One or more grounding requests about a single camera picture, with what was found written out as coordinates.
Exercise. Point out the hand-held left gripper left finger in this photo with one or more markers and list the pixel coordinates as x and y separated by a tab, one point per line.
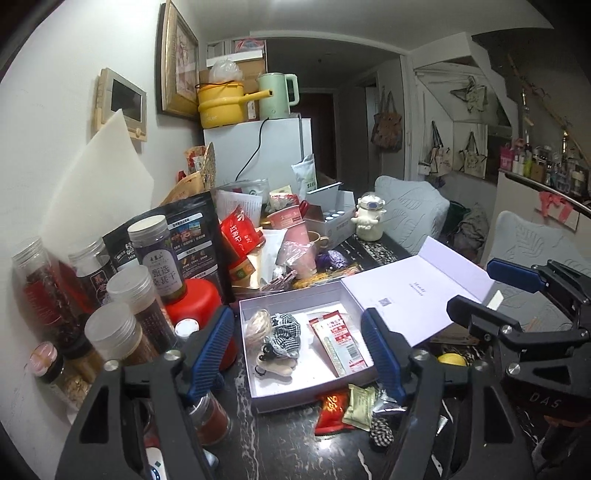
210	355

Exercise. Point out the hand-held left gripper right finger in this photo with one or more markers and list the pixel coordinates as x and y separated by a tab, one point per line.
383	355

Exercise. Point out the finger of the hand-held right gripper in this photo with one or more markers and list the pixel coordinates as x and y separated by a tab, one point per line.
485	325
512	274

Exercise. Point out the red white snack packet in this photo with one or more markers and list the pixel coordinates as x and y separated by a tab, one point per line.
344	346

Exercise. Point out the white gift box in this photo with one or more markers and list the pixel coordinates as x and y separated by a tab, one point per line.
415	295

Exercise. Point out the plush doll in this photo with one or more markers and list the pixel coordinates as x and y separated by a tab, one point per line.
284	330

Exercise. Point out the small white box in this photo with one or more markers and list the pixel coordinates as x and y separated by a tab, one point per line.
495	300

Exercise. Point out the blue tablet tube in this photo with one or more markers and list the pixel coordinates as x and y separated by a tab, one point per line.
187	328

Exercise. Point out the colourful printed medicine box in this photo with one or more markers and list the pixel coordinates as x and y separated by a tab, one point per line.
450	334

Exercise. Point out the grey quilted chair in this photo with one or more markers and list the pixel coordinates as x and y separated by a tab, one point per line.
531	240
411	207

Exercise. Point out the yellow lemon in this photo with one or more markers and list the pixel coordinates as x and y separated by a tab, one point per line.
451	359

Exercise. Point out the red plastic canister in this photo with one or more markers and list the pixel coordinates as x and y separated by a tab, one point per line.
194	300

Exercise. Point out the small green snack packet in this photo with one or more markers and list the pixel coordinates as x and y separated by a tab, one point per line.
360	408

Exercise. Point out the pile of clothes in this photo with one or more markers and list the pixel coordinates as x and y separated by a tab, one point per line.
471	228

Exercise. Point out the plastic cup with red contents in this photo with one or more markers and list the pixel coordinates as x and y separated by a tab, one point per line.
214	420

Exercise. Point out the small red snack packet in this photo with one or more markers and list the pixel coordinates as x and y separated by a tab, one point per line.
333	410

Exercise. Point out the checkered fabric scrunchie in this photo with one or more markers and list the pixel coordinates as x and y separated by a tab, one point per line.
382	434

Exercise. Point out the jar with brown label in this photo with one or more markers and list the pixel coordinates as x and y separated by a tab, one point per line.
143	314

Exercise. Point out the pink ribbon bow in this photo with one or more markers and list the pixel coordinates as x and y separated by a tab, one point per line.
556	205

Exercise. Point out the green gold packet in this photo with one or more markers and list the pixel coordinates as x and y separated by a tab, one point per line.
244	272

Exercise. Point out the jar with dark printed label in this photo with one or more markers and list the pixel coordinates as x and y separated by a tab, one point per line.
159	272

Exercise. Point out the large jar of brown contents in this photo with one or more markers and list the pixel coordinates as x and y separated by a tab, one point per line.
115	332

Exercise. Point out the pile of small candy wrappers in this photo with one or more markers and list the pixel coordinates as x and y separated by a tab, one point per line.
279	282

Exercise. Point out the purple crinkled wrapper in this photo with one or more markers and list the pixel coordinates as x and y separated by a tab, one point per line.
332	259

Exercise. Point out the black standing pouch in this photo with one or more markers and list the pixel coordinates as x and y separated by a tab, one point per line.
194	244

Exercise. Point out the row of small bottles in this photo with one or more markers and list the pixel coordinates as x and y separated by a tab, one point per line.
540	166

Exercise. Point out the red snack bag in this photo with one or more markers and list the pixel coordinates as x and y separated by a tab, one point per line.
238	240

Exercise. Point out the white remote device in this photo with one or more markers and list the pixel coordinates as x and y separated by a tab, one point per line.
156	464

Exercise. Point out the beige printed tote bag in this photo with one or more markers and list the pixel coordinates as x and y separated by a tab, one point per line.
472	159
438	157
473	94

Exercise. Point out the beige mug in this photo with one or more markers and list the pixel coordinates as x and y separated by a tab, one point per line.
315	239

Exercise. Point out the white figurine jar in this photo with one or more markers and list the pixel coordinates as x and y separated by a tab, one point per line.
369	219

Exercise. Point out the jar of pale dried slices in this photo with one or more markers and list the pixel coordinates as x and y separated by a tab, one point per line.
76	385

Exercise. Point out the white cardboard box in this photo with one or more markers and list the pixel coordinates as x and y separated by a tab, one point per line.
334	226

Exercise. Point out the small black pouch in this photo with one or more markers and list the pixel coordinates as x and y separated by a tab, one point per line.
117	249

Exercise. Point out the jar with black label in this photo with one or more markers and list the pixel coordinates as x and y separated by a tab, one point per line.
92	277

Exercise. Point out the printed paper sheet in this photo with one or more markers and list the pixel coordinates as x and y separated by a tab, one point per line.
240	203

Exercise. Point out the pink cup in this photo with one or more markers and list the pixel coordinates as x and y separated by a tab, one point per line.
286	219

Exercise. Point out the small jar with pink lid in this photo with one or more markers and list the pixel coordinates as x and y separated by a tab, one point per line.
46	360

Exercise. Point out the brown paper bag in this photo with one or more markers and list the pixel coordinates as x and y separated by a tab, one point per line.
189	184

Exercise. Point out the jar of red dried contents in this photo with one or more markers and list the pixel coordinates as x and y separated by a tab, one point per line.
44	295

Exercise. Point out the dark patterned tote bag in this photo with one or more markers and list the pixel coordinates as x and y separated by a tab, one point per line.
387	129

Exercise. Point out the patterned woven bag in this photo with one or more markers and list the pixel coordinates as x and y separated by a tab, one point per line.
205	161

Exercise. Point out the white green pouch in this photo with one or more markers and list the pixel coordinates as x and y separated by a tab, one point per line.
304	173

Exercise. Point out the white small fridge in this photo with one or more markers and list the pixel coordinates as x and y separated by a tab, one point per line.
231	152

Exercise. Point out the white foam board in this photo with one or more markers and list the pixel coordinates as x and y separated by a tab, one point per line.
106	170

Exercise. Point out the yellow pot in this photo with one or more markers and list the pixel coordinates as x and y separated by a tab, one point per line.
217	108

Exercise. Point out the pale green kettle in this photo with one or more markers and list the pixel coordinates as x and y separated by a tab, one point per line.
272	94

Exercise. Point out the clear plastic bag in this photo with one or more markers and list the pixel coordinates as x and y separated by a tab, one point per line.
224	71

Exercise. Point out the brown cardboard box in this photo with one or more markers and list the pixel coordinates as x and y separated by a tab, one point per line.
251	69

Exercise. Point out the framed picture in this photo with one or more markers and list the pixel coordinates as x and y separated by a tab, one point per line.
178	60

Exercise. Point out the beige wall intercom panel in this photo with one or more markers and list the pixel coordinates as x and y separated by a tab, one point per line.
124	99

